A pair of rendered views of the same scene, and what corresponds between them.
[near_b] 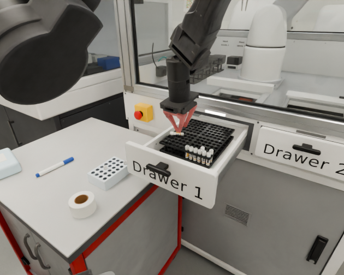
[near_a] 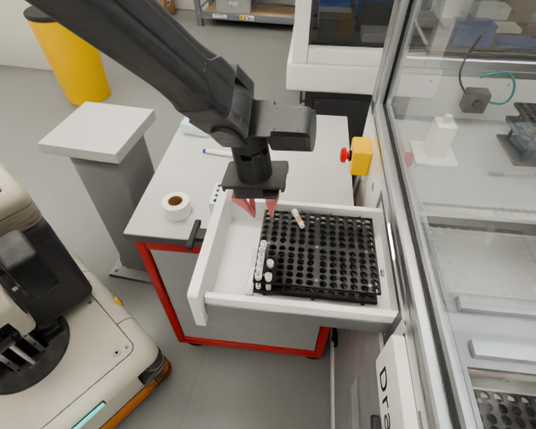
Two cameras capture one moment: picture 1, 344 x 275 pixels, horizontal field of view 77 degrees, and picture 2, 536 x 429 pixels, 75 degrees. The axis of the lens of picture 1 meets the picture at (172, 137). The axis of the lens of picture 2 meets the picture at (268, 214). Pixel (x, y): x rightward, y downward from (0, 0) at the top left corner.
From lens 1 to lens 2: 0.60 m
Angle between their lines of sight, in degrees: 52
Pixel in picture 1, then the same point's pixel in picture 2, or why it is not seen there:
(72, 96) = (341, 73)
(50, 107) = (303, 77)
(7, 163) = not seen: hidden behind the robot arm
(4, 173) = (191, 130)
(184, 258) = (319, 373)
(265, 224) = not seen: outside the picture
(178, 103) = (235, 179)
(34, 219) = (153, 186)
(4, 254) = not seen: hidden behind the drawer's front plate
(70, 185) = (204, 182)
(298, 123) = (424, 405)
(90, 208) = (172, 214)
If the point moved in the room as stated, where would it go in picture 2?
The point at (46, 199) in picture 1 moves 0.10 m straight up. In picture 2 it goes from (179, 178) to (172, 150)
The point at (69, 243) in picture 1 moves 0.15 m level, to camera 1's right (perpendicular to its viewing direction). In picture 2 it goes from (135, 225) to (149, 270)
